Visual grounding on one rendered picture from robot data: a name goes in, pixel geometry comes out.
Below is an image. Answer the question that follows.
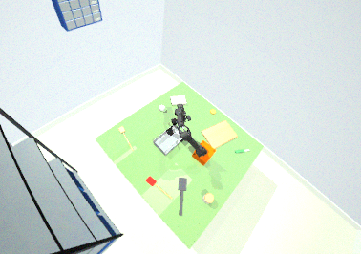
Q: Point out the grey spatula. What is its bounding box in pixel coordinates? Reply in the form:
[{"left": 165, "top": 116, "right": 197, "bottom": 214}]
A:
[{"left": 178, "top": 178, "right": 187, "bottom": 216}]

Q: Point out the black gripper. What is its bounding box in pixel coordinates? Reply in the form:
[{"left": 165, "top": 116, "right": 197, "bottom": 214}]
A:
[{"left": 171, "top": 115, "right": 191, "bottom": 125}]

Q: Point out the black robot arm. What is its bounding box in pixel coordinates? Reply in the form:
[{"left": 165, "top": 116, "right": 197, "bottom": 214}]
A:
[{"left": 175, "top": 103, "right": 208, "bottom": 158}]

